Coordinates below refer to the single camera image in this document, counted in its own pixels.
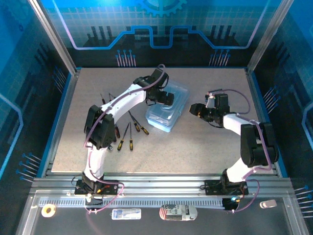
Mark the clear blue plastic tool box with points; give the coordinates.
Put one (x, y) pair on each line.
(159, 120)

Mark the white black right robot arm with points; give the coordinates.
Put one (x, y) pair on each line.
(256, 147)

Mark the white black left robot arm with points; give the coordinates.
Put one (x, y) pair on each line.
(127, 100)

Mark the black controller box with LED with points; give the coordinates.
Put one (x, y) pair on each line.
(230, 205)

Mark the printed red white label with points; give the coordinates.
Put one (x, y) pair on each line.
(178, 213)

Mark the small white plastic device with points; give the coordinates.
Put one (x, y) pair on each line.
(268, 203)

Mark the clear plastic badge card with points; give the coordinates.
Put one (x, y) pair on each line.
(126, 213)

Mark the black controller box with connector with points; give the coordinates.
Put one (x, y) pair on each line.
(94, 202)

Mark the cream tape roll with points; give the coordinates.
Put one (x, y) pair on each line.
(48, 210)

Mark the aluminium side rail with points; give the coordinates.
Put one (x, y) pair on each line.
(72, 85)
(252, 85)

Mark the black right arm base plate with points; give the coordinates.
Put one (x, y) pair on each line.
(212, 187)

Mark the aluminium front rail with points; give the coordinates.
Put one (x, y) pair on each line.
(159, 186)

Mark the aluminium frame post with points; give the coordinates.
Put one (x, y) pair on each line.
(57, 41)
(267, 36)

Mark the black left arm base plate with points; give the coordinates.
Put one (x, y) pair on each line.
(111, 188)

